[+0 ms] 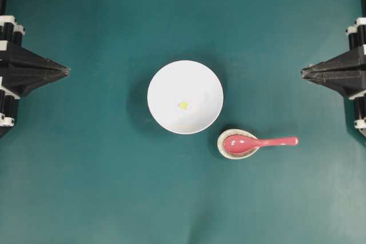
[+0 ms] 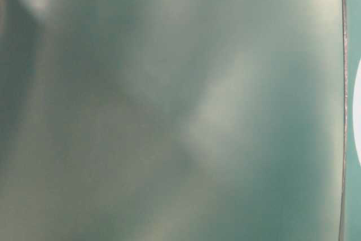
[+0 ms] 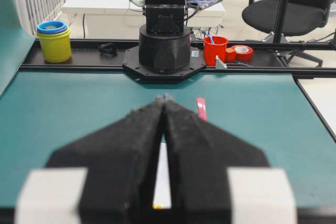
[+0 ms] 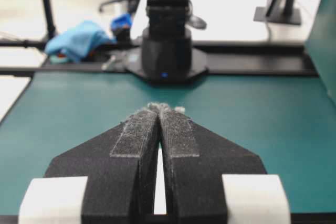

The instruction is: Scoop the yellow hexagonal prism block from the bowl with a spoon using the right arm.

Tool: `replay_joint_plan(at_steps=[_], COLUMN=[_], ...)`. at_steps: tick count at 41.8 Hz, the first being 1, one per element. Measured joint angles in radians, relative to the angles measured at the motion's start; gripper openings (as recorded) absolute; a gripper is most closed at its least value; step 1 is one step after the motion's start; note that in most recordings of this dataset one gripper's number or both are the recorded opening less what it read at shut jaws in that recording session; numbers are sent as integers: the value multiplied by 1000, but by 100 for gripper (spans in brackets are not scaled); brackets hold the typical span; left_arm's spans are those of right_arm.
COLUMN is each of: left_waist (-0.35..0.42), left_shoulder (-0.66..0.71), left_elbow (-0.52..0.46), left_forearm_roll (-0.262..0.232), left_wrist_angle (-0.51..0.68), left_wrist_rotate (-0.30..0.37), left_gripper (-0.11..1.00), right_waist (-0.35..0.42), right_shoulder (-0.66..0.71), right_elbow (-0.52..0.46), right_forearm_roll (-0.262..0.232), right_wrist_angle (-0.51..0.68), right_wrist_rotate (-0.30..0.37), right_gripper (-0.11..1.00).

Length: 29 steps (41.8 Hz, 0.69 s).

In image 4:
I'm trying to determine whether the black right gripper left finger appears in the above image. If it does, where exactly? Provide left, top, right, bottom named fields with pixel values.
left=18, top=109, right=160, bottom=224

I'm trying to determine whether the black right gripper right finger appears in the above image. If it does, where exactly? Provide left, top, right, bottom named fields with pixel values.
left=156, top=106, right=291, bottom=224

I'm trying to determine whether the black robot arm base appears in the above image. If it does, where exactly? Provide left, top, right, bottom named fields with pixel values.
left=124, top=0, right=207, bottom=83

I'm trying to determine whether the blue cloth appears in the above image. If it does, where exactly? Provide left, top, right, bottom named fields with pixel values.
left=44, top=20, right=113, bottom=63

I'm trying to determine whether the blue and black small object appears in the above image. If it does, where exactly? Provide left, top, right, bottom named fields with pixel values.
left=110, top=13, right=132, bottom=42

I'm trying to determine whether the white side table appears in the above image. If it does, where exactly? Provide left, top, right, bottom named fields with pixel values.
left=130, top=0, right=326, bottom=44

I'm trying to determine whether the black monitor stand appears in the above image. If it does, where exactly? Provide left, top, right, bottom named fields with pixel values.
left=254, top=0, right=301, bottom=26

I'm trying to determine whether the black metal frame pole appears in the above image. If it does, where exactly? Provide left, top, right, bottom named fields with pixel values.
left=43, top=0, right=56, bottom=39

